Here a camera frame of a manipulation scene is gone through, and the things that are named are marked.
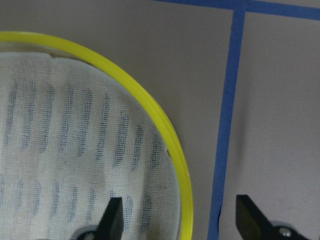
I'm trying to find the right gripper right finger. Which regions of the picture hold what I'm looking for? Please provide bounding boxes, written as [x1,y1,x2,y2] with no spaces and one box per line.
[235,194,273,240]

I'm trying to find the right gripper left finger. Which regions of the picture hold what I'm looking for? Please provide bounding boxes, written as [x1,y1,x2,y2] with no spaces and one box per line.
[96,197,124,240]

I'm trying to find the yellow steamer basket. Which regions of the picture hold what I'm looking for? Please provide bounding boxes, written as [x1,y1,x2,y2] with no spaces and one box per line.
[0,31,194,240]

